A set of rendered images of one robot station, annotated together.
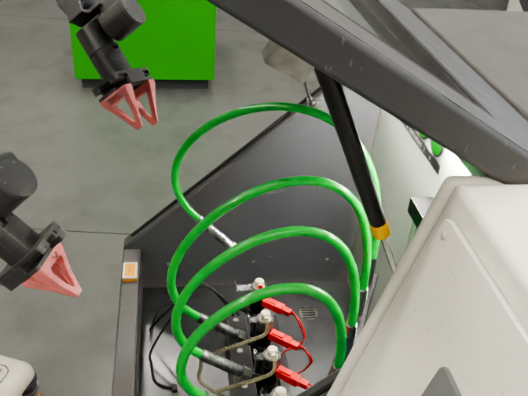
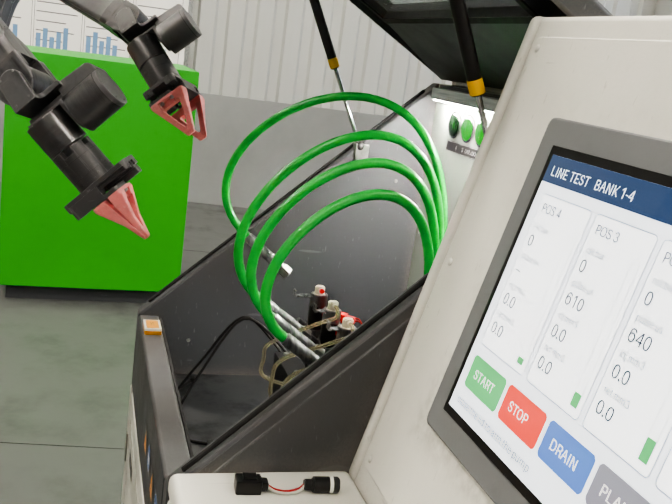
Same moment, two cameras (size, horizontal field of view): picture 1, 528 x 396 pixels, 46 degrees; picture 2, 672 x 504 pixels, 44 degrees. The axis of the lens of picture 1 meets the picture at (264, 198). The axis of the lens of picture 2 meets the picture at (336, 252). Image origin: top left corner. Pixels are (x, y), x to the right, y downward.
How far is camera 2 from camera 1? 0.61 m
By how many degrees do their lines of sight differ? 21
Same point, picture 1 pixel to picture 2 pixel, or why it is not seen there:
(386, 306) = (488, 149)
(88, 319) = not seen: outside the picture
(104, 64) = (158, 71)
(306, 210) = (349, 278)
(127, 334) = (160, 367)
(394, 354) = (502, 164)
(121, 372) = (160, 390)
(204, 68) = (167, 277)
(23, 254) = (102, 173)
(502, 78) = not seen: hidden behind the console
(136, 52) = (82, 253)
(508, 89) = not seen: hidden behind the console
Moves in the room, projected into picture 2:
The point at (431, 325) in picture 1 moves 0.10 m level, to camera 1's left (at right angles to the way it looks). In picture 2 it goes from (536, 109) to (444, 97)
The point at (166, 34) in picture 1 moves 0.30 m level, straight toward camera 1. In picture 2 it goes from (122, 233) to (124, 246)
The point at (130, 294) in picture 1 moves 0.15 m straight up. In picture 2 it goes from (155, 342) to (162, 260)
